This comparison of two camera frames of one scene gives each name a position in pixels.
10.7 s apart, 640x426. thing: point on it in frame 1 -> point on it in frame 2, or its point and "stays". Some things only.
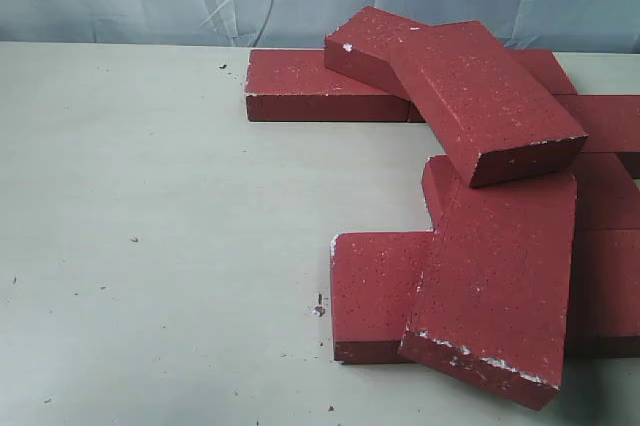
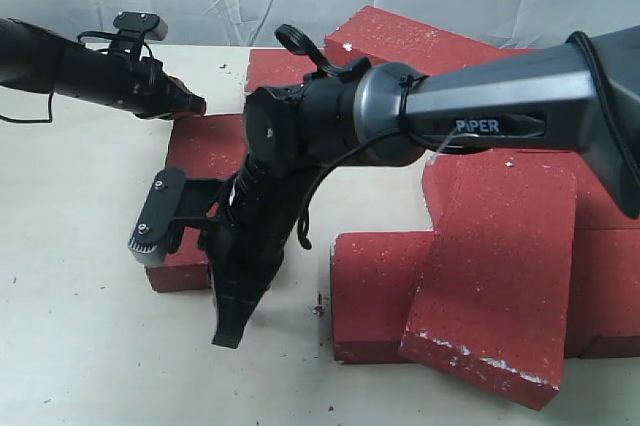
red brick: [361, 48] stays
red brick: [375, 281] stays
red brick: [493, 298] stays
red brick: [518, 128] -> [203, 147]
